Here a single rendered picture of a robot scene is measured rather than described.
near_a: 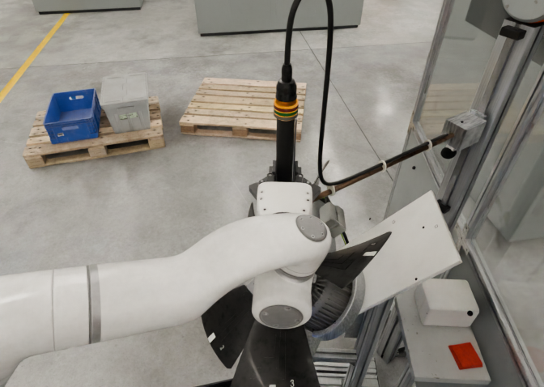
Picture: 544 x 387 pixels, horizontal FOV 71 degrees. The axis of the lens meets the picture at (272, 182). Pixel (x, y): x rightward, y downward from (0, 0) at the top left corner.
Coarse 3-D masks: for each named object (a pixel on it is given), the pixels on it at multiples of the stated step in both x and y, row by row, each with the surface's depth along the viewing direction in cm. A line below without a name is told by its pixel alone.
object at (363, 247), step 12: (372, 240) 95; (384, 240) 90; (336, 252) 100; (348, 252) 94; (360, 252) 90; (324, 264) 92; (336, 264) 89; (348, 264) 87; (360, 264) 84; (324, 276) 87; (336, 276) 85; (348, 276) 82
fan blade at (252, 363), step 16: (256, 320) 101; (256, 336) 98; (272, 336) 97; (288, 336) 97; (304, 336) 96; (256, 352) 95; (272, 352) 94; (288, 352) 94; (304, 352) 93; (240, 368) 94; (256, 368) 93; (272, 368) 92; (288, 368) 91; (304, 368) 90; (240, 384) 92; (256, 384) 91; (272, 384) 90; (304, 384) 88
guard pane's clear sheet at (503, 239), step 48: (480, 0) 142; (480, 48) 141; (432, 96) 187; (528, 144) 112; (480, 192) 139; (528, 192) 111; (480, 240) 138; (528, 240) 111; (528, 288) 110; (528, 336) 110
